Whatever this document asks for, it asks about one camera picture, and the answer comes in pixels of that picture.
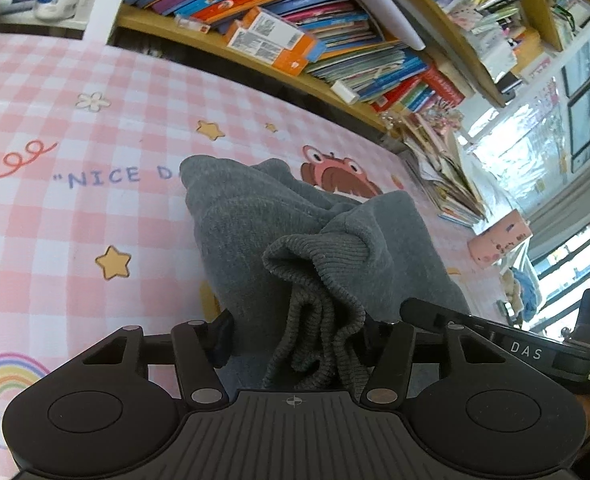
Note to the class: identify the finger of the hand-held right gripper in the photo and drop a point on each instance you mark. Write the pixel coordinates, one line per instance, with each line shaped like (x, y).
(432, 314)

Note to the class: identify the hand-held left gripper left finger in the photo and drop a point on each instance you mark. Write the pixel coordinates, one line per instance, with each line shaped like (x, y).
(220, 332)

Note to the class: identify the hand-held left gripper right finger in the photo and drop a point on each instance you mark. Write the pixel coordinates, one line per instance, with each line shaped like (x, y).
(395, 360)

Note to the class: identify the grey garment with ribbed cuffs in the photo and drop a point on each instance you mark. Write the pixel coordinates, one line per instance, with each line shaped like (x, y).
(255, 230)

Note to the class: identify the blue and beige plush toy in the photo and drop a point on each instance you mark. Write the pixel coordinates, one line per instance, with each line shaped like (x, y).
(522, 290)

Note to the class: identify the pink printed box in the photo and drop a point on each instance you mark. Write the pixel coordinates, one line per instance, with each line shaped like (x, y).
(500, 237)

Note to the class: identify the pile of papers and booklets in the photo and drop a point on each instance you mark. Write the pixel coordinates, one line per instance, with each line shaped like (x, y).
(442, 175)

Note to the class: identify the pink checked printed blanket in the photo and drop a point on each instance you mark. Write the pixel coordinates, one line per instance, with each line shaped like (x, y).
(75, 240)

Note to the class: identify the wooden bookshelf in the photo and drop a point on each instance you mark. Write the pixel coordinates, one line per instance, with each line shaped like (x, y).
(295, 72)

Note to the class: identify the orange barcode box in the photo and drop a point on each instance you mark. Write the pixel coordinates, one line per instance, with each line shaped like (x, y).
(262, 52)
(280, 30)

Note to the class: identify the stack of colourful books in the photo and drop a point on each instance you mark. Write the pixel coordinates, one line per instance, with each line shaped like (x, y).
(335, 25)

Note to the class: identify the small clear red-print box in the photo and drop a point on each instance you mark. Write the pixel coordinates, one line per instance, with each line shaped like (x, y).
(193, 24)

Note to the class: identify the row of stationery and booklets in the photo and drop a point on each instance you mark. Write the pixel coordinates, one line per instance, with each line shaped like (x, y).
(480, 5)

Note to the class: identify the white board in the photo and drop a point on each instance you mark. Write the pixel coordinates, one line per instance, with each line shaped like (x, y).
(109, 0)

